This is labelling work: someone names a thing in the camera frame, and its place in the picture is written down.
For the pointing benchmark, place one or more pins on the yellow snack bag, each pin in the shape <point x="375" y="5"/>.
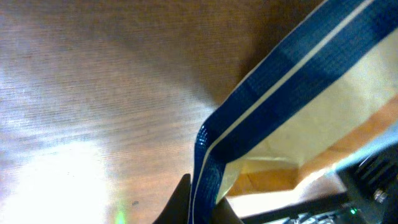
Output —
<point x="326" y="93"/>

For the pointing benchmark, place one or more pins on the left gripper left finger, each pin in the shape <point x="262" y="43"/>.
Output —
<point x="176" y="209"/>

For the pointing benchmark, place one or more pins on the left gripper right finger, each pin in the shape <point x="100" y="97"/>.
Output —
<point x="224" y="214"/>

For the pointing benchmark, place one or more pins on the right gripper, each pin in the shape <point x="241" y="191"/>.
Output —
<point x="370" y="196"/>

